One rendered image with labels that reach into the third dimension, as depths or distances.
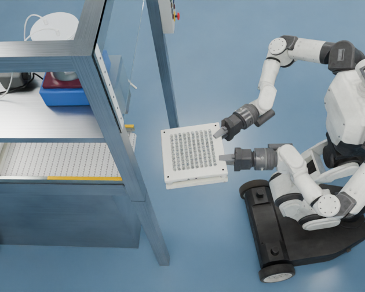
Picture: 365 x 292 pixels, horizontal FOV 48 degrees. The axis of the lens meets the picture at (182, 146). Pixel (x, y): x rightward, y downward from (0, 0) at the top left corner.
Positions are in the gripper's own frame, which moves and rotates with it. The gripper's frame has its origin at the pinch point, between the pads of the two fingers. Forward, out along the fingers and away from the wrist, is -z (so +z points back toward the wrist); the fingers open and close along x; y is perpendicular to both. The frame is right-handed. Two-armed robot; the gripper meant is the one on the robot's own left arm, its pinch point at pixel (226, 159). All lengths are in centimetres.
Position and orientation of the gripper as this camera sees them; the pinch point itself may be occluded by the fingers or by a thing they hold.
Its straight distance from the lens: 162.7
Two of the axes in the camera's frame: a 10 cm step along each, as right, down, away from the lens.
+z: 10.0, -0.2, -0.5
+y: 0.1, -8.3, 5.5
